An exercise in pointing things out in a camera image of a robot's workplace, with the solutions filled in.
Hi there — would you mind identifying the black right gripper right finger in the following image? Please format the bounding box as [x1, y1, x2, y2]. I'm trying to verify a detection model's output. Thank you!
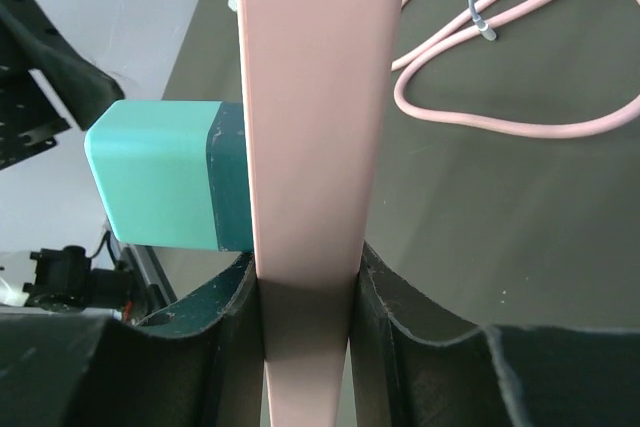
[350, 247, 639, 426]

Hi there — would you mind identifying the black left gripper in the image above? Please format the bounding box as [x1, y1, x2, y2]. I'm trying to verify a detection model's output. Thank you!
[1, 0, 124, 170]

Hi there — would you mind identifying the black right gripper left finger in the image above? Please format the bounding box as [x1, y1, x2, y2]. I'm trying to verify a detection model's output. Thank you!
[1, 253, 263, 426]

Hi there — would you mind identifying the teal usb charger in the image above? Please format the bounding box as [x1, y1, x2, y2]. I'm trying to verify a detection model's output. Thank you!
[85, 100, 253, 252]

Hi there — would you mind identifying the pink power strip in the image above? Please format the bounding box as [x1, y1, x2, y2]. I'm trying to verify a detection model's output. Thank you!
[237, 0, 401, 426]

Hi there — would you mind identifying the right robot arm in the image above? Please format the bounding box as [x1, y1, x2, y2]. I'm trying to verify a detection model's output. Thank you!
[1, 246, 639, 426]

